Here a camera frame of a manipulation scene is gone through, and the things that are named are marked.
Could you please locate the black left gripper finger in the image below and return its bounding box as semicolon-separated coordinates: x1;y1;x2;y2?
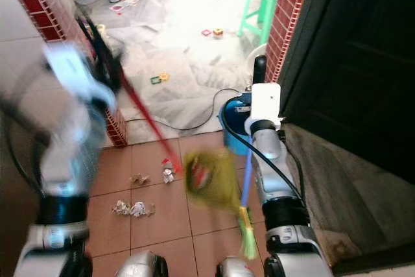
75;14;110;49

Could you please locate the yellow-green dustpan with red handle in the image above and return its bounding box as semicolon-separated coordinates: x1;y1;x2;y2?
119;75;242;214

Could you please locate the blue-handled broom with green bristles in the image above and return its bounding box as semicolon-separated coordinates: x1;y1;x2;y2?
237;159;261;261

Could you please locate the green and yellow floor toy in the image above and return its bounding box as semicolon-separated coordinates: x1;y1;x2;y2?
150;72;171;86

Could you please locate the pink and yellow floor toy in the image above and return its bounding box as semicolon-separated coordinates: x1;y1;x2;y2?
200;27;226;38

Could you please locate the white round basin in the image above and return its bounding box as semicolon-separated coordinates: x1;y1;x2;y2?
244;43;269;78

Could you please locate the blue plastic bucket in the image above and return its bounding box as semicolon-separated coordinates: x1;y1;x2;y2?
219;95;255;156

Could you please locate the dark wooden door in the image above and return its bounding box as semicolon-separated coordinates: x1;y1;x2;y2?
278;0;415;186

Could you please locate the red and white wrapper scrap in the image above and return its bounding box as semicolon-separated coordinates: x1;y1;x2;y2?
160;158;178;184

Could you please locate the small brown paper scrap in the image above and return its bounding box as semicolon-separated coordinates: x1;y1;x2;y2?
129;173;150;187

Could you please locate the crumpled white paper scrap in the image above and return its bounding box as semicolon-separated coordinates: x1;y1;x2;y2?
111;200;157;218

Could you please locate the silver right robot leg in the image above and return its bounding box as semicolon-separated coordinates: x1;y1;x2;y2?
213;257;261;277

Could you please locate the silver robot leg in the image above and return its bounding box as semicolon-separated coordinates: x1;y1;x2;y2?
115;250;171;277
213;257;261;277

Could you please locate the silver left robot leg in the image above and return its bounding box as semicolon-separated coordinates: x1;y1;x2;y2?
115;250;171;277

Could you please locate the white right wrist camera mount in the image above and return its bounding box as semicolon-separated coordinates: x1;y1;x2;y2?
250;83;283;126

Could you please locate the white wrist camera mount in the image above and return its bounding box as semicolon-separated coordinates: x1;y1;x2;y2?
250;83;283;126
41;41;119;110

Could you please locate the black floor cable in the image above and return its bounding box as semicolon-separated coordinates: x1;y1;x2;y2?
123;87;242;132

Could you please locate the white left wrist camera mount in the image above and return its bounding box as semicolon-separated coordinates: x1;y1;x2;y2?
41;41;119;110

